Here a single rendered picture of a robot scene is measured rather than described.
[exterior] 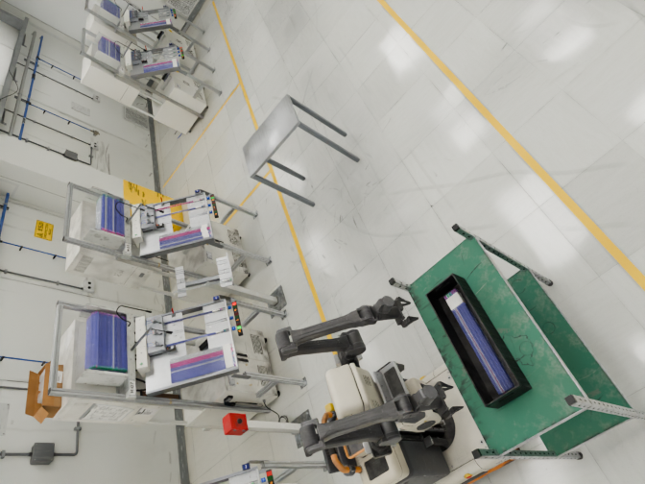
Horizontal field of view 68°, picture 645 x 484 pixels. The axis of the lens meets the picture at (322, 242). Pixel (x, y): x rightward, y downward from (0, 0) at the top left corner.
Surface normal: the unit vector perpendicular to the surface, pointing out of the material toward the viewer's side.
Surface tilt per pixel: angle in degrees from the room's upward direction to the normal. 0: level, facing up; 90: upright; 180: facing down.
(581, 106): 0
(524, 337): 0
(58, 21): 90
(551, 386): 0
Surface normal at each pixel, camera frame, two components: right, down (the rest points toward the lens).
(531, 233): -0.71, -0.29
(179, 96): 0.29, 0.71
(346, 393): -0.09, -0.65
